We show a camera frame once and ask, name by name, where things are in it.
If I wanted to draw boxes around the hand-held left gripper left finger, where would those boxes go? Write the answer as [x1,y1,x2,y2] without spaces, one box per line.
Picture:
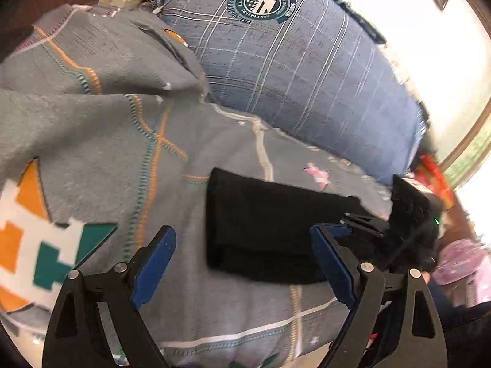
[42,225,176,368]

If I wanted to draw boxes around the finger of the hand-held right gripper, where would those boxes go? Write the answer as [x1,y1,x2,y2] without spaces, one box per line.
[339,211,390,238]

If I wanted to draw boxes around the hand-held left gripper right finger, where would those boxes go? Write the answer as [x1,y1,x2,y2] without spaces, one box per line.
[309,224,448,368]

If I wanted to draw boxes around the black pants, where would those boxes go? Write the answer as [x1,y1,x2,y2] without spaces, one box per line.
[205,167,388,285]

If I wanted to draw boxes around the person's right forearm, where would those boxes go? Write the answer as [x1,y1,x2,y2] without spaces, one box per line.
[424,272,491,368]

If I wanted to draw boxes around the red packet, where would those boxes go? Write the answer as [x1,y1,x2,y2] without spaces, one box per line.
[416,155,455,208]

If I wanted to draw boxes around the pink printed cloth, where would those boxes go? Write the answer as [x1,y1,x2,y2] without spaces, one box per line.
[433,238,491,286]

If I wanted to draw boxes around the grey patterned blanket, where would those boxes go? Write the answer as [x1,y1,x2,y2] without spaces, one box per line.
[0,4,396,368]

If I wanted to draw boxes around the blue plaid pillow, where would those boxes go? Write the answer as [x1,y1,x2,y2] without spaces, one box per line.
[138,0,428,185]

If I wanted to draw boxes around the beige box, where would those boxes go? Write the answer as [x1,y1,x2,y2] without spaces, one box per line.
[99,0,143,9]

